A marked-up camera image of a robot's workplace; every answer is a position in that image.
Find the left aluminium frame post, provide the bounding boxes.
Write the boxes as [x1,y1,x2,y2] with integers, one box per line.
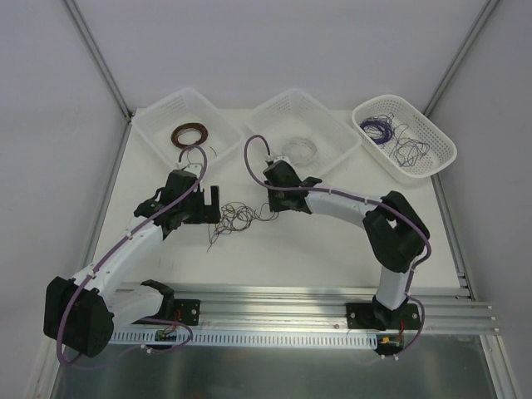
[61,0,133,122]

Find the slotted white cable duct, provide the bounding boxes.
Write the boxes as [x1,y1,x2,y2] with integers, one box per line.
[110,328,377,350]

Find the right white perforated basket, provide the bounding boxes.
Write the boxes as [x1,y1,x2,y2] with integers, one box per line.
[352,95,457,185]

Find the right aluminium frame post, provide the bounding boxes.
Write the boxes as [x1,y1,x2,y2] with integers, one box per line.
[422,0,502,117]

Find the brown wire coil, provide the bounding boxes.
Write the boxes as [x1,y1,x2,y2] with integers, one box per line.
[170,123,219,163]

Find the middle white perforated basket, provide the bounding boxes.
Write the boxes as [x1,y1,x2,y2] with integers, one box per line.
[246,89,362,178]

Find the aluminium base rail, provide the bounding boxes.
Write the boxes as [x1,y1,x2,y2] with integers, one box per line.
[111,282,500,336]

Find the white wire coil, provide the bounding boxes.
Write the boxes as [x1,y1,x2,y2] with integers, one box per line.
[281,136,319,168]

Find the aluminium frame post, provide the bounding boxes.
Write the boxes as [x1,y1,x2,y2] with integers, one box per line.
[61,0,133,122]
[422,0,502,117]

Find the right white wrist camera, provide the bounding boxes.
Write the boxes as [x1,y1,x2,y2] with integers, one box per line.
[265,155,291,165]

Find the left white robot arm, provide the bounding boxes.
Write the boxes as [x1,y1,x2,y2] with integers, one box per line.
[43,164,220,363]

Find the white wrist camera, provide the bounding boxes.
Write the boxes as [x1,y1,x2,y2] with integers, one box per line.
[176,163,206,175]
[265,155,291,165]

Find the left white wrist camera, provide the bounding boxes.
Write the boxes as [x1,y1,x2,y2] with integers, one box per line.
[176,163,206,175]

